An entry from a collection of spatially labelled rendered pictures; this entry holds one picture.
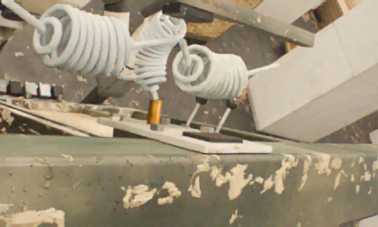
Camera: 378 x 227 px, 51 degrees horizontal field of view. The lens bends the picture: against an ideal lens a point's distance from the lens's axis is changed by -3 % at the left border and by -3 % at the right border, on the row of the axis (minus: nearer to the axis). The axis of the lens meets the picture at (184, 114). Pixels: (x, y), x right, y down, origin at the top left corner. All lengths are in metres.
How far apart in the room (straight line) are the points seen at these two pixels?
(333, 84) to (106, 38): 3.20
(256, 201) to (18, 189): 0.24
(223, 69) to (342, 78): 3.00
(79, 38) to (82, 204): 0.17
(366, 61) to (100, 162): 3.24
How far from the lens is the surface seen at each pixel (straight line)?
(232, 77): 0.55
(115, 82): 1.80
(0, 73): 2.48
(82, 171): 0.28
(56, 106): 1.58
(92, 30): 0.40
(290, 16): 5.22
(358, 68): 3.47
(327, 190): 0.53
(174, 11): 0.43
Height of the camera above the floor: 2.16
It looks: 40 degrees down
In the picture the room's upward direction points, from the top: 55 degrees clockwise
